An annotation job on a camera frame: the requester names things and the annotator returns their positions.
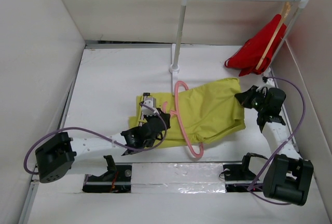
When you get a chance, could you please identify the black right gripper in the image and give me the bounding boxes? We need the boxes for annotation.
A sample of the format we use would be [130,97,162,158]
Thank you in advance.
[236,85,267,112]

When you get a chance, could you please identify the pink plastic hanger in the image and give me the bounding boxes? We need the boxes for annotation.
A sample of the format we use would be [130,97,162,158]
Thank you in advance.
[163,80,204,159]

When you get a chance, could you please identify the yellow-green trousers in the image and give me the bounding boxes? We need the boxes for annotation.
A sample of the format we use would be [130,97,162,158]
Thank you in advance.
[129,78,245,148]

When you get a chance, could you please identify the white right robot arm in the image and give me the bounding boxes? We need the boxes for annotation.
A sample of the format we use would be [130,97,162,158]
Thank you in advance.
[235,86,314,206]

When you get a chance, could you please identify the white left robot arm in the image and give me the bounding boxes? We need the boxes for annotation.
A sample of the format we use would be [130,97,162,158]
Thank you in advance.
[35,108,171,184]

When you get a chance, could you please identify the wooden hanger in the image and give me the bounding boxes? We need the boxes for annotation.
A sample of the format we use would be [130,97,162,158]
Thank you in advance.
[255,2,292,70]

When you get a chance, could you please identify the red shorts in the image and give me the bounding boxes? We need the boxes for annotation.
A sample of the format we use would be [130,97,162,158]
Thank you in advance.
[224,14,287,77]

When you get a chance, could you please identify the white clothes rack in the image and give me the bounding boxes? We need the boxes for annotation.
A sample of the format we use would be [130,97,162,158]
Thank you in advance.
[169,0,310,93]

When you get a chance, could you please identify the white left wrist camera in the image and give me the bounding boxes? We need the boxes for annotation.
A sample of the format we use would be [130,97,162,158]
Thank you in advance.
[140,97,157,117]

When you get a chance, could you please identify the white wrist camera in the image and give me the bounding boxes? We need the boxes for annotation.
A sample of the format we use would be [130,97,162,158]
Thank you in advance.
[256,76,275,94]
[140,97,157,117]

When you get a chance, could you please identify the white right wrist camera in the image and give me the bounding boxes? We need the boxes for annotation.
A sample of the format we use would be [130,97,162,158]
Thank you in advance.
[256,76,275,94]

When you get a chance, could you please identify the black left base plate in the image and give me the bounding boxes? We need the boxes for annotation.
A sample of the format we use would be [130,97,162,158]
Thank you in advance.
[82,164,132,193]

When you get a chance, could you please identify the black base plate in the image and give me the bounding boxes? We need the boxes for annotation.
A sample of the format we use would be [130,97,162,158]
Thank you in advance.
[219,162,256,193]
[82,164,132,193]

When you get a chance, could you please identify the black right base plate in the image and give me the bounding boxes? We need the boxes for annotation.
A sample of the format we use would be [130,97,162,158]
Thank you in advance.
[219,162,256,193]

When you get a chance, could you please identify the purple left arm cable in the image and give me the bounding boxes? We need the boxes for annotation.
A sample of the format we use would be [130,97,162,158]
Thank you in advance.
[23,102,168,175]

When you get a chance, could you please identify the aluminium frame rail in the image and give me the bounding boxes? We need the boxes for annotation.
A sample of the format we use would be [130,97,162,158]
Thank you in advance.
[18,179,39,224]

